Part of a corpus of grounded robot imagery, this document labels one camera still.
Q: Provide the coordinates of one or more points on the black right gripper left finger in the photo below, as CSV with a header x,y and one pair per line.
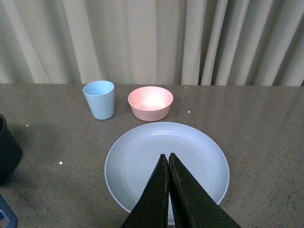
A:
x,y
151,211

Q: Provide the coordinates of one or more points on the light blue plate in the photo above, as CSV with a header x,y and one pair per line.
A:
x,y
133,157

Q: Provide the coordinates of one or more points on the white curtain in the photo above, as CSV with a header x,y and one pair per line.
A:
x,y
162,42

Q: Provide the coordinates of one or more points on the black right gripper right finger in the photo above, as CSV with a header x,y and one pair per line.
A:
x,y
191,204

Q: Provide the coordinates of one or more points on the pink bowl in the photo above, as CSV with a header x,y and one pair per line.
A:
x,y
150,103

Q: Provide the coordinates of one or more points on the light blue cup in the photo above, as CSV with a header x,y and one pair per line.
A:
x,y
100,98

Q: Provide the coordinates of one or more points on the dark blue saucepan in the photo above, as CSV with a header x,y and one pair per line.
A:
x,y
10,155

